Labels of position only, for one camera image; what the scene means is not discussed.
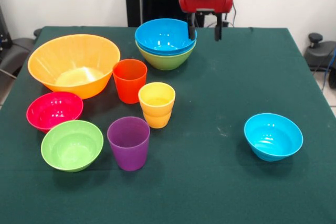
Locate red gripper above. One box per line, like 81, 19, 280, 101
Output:
178, 0, 235, 42

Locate large green bowl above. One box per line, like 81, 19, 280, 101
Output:
135, 40, 197, 71

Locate red cup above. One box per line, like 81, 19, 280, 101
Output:
112, 59, 148, 104

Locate small light blue bowl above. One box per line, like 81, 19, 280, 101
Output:
244, 113, 304, 162

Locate large orange bowl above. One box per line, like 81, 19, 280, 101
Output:
27, 34, 121, 100

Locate purple cup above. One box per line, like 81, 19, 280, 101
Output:
107, 116, 151, 172

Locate small pink bowl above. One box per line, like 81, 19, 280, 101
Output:
26, 91, 84, 134

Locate small green bowl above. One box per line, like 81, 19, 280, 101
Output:
40, 120, 104, 173

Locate dark green tablecloth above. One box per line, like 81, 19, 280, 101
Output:
0, 26, 336, 224

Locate black wall cable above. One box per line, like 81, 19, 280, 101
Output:
222, 0, 238, 28

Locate dark grey pedestal foot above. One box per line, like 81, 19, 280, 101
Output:
0, 37, 35, 78
304, 33, 336, 71

